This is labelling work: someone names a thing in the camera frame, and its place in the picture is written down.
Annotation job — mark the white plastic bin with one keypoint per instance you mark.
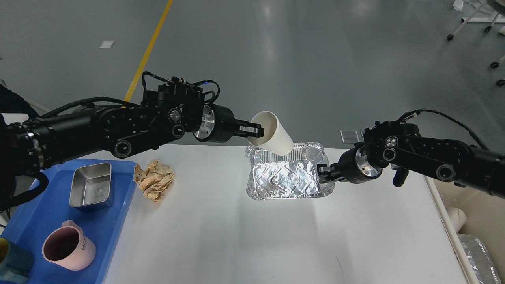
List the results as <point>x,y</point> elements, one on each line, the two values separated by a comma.
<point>485,219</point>

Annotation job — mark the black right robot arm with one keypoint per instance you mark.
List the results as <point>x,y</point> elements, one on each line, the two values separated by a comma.
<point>400,145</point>

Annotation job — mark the aluminium foil tray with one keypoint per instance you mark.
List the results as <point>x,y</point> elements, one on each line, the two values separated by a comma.
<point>291,176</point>

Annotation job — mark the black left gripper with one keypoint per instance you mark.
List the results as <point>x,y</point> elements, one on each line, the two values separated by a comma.
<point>219,125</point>

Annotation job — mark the stainless steel rectangular tray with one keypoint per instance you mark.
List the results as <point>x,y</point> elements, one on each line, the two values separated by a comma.
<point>91,187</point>

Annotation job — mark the teal cup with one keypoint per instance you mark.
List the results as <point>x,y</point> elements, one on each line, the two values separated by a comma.
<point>15,263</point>

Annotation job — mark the foil tray in bin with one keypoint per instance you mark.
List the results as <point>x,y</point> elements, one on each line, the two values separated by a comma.
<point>480,259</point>

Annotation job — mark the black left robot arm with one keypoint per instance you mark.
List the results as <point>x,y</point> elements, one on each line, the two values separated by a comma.
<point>169,109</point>

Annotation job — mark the white side table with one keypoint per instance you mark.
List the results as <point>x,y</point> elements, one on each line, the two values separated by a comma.
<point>10,118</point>

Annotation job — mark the seated person leg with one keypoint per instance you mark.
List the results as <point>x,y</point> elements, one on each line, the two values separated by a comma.
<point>11,102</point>

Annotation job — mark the pink plastic mug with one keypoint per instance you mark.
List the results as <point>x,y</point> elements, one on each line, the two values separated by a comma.
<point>69,247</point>

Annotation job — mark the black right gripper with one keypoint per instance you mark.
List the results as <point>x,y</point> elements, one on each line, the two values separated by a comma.
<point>353,166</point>

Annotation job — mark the cream paper cup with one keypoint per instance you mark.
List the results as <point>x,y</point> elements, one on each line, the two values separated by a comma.
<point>275,138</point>

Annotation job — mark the brown paper ball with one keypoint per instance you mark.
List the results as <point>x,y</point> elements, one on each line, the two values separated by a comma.
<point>155,180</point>

